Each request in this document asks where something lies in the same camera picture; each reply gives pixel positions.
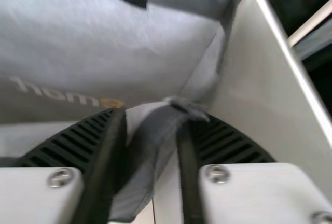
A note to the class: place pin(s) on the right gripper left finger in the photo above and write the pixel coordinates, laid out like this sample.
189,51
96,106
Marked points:
52,195

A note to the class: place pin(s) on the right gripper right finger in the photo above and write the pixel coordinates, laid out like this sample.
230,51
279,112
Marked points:
259,195

